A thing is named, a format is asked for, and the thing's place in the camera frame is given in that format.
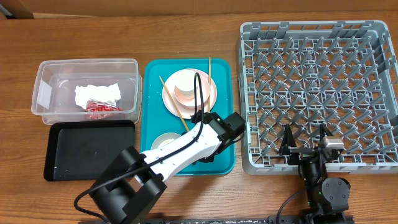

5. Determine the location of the red snack wrapper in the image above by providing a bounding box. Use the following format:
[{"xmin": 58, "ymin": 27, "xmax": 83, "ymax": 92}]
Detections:
[{"xmin": 85, "ymin": 100, "xmax": 122, "ymax": 120}]

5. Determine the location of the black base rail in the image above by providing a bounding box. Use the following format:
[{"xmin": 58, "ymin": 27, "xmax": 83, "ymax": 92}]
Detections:
[{"xmin": 139, "ymin": 215, "xmax": 355, "ymax": 224}]

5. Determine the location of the rice food waste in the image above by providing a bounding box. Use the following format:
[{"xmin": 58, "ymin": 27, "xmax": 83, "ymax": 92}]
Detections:
[{"xmin": 159, "ymin": 138, "xmax": 174, "ymax": 147}]

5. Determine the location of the clear plastic bin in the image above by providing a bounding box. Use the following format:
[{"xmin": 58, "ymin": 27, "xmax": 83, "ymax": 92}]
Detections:
[{"xmin": 31, "ymin": 58, "xmax": 142, "ymax": 124}]

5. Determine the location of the small pink plate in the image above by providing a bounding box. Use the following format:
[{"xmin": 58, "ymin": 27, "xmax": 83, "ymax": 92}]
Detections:
[{"xmin": 174, "ymin": 77, "xmax": 209, "ymax": 107}]

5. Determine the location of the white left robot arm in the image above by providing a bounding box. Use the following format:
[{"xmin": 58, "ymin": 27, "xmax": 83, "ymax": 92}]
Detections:
[{"xmin": 73, "ymin": 109, "xmax": 246, "ymax": 223}]

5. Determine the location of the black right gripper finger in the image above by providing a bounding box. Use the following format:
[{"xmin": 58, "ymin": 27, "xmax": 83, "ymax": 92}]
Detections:
[
  {"xmin": 279, "ymin": 124, "xmax": 297, "ymax": 155},
  {"xmin": 319, "ymin": 123, "xmax": 333, "ymax": 139}
]

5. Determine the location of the black tray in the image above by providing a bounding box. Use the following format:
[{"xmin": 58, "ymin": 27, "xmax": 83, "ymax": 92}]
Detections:
[{"xmin": 44, "ymin": 120, "xmax": 136, "ymax": 182}]

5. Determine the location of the wooden chopstick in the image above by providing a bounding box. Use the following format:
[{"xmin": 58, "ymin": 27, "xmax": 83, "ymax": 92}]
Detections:
[
  {"xmin": 159, "ymin": 76, "xmax": 189, "ymax": 132},
  {"xmin": 208, "ymin": 57, "xmax": 212, "ymax": 113}
]

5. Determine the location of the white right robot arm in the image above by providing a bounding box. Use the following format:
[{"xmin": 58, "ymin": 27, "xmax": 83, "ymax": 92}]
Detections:
[{"xmin": 275, "ymin": 124, "xmax": 354, "ymax": 223}]

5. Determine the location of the teal serving tray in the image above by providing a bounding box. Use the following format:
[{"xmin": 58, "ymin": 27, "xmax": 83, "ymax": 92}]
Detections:
[{"xmin": 140, "ymin": 58, "xmax": 235, "ymax": 175}]

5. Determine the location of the grey bowl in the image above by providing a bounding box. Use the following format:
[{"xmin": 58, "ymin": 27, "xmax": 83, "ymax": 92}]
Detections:
[{"xmin": 151, "ymin": 133, "xmax": 180, "ymax": 150}]

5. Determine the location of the white napkin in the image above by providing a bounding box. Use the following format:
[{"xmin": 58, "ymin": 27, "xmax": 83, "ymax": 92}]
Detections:
[{"xmin": 75, "ymin": 83, "xmax": 121, "ymax": 109}]

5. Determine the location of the large pink plate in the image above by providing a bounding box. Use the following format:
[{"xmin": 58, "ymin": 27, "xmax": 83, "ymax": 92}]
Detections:
[{"xmin": 162, "ymin": 68, "xmax": 218, "ymax": 120}]

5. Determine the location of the grey dishwasher rack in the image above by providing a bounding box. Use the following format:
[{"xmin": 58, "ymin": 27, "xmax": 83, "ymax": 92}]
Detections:
[{"xmin": 237, "ymin": 20, "xmax": 397, "ymax": 175}]

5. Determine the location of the pale green cup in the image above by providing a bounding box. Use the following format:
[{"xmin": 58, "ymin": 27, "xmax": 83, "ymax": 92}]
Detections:
[{"xmin": 175, "ymin": 69, "xmax": 197, "ymax": 98}]

